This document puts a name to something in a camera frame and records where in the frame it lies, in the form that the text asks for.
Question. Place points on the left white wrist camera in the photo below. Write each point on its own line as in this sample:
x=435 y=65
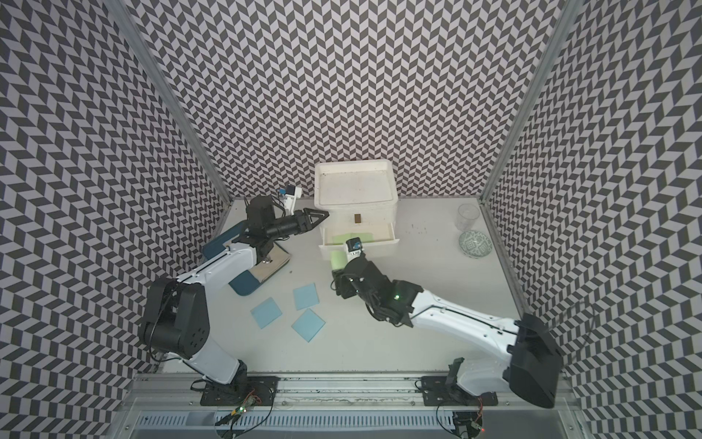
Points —
x=288 y=196

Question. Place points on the green sticky note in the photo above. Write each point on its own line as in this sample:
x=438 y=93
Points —
x=341 y=238
x=365 y=237
x=338 y=260

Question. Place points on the blue sticky note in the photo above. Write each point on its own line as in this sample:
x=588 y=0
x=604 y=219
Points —
x=308 y=325
x=305 y=296
x=266 y=312

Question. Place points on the blue sticky note upper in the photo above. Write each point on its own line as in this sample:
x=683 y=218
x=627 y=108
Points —
x=305 y=296

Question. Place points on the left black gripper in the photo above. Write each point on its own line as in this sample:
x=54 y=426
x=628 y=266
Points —
x=304 y=220

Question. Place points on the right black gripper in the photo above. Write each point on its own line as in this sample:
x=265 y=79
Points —
x=343 y=284

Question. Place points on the blue sticky note lower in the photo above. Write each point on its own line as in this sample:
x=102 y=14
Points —
x=308 y=325

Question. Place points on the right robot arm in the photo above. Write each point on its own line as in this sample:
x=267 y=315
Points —
x=520 y=355

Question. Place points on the blue sticky note far left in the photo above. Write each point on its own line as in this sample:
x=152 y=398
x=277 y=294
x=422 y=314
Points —
x=266 y=312

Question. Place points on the white drawer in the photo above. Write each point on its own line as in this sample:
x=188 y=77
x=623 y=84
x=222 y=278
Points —
x=385 y=240

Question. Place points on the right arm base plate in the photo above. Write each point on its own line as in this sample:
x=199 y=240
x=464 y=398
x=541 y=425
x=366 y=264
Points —
x=436 y=391

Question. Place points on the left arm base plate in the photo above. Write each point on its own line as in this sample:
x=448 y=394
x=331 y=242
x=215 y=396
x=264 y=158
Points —
x=262 y=389

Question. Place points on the white three-drawer plastic cabinet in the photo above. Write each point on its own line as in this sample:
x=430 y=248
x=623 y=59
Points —
x=365 y=189

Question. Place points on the aluminium front rail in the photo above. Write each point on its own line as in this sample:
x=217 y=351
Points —
x=298 y=391

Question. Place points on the dark blue tray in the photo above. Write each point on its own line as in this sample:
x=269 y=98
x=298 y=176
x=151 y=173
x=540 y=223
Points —
x=245 y=283

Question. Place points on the clear drinking glass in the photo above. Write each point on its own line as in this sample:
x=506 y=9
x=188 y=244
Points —
x=467 y=216

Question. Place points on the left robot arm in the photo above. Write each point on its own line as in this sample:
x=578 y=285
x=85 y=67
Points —
x=176 y=318

